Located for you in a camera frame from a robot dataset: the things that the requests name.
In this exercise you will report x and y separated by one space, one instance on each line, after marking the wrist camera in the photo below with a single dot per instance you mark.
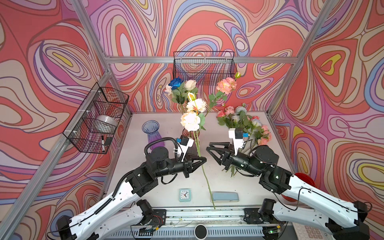
184 143
238 136

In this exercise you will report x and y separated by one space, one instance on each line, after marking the white calculator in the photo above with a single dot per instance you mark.
308 233

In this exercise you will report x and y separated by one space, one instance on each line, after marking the purple glass vase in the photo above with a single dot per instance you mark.
151 129

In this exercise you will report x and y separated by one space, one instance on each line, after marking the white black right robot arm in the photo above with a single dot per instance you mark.
341 219

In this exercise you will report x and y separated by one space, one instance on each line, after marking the pink carnation stem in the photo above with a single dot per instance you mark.
224 88

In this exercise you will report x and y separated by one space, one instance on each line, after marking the small teal alarm clock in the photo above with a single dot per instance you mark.
185 195

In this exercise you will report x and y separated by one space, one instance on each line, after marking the black wire basket wall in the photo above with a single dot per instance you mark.
84 131
205 67

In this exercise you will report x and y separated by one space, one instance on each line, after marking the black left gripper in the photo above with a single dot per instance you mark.
187 167

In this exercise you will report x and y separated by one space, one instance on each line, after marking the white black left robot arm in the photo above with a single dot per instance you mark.
125 205

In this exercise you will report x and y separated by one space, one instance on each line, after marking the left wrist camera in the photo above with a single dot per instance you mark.
184 143

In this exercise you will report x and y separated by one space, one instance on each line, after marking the artificial flower bunch on table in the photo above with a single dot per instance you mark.
257 134

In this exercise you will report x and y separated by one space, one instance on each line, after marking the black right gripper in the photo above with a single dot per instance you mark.
226 159

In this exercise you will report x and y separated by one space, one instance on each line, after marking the black wire basket back wall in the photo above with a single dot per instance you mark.
205 67

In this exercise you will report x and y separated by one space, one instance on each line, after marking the black wire basket left wall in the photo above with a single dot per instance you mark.
84 131

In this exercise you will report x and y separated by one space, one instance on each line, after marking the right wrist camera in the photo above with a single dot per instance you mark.
238 136

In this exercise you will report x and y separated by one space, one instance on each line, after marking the pink grey glass vase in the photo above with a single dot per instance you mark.
189 135

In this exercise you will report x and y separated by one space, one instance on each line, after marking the cream carnation stem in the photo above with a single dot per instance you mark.
193 120

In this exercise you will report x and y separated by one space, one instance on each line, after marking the black marker in basket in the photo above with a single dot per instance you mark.
103 144

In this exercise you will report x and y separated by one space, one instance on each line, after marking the blue rose stem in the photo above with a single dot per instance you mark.
177 87

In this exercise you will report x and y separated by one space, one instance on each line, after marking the red plastic cup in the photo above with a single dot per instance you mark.
305 178

